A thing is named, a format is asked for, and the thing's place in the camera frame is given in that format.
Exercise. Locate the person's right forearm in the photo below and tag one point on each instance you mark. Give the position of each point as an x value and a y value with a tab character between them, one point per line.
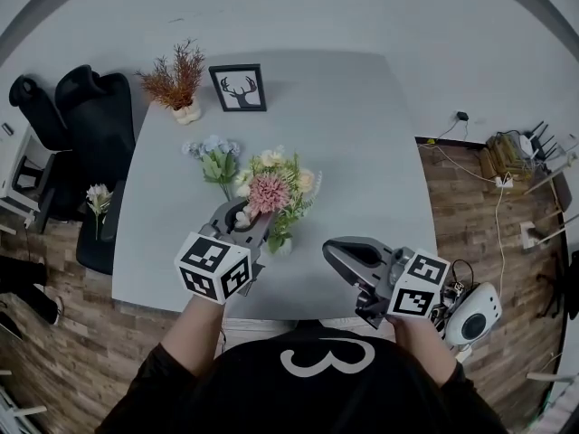
420	346

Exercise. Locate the white round speaker device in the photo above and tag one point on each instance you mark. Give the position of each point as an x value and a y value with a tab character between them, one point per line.
475	319

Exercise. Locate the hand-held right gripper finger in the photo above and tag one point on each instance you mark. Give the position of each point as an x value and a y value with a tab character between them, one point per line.
375	242
353	271

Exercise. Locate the white flower bunch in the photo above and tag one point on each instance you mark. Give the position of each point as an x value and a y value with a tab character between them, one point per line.
98	195

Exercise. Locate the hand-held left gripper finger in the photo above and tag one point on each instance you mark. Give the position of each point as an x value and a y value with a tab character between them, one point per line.
217	215
262	229

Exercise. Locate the person's black shirt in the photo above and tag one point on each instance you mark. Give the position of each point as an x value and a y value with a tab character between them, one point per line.
316	400

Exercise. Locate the pile of brown boxes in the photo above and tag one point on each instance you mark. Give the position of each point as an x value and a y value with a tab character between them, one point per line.
497	152

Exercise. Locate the black framed deer picture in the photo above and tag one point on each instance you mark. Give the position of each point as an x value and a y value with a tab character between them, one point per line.
237	88

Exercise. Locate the small black device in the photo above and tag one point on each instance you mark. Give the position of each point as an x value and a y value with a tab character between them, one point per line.
6	128

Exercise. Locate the person's left forearm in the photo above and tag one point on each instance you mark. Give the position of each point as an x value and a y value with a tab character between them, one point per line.
194	333

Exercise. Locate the dried orange plant white pot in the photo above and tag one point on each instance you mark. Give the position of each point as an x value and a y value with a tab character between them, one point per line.
174	86

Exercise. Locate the white metal rack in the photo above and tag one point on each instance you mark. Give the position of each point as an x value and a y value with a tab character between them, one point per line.
13	414

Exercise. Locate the black mesh office chair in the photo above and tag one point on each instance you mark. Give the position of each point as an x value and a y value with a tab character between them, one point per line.
99	120
36	106

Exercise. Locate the black wall charger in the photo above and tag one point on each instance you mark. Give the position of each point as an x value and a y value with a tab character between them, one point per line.
462	116

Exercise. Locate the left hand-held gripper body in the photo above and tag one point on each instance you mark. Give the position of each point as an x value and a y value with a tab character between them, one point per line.
212	265

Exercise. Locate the white power strip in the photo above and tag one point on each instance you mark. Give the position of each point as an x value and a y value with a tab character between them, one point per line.
504	181

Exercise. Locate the black swivel chair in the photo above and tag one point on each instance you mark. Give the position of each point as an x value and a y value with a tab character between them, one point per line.
565	283

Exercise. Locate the blue flower bouquet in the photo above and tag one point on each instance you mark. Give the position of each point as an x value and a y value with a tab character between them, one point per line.
217	165

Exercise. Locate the white side desk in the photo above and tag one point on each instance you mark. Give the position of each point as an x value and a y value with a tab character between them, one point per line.
13	152

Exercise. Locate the white router black antennas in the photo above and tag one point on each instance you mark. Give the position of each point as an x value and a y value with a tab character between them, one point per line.
527	145

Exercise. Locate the pink flower bouquet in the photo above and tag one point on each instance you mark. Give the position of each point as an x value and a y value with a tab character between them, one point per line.
269	190

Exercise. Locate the white square floor box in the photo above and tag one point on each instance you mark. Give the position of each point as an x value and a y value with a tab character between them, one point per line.
530	235

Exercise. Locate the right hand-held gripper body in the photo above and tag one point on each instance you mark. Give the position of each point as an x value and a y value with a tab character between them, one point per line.
416	287

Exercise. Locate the white vase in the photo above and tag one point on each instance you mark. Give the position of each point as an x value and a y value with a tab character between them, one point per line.
285	248

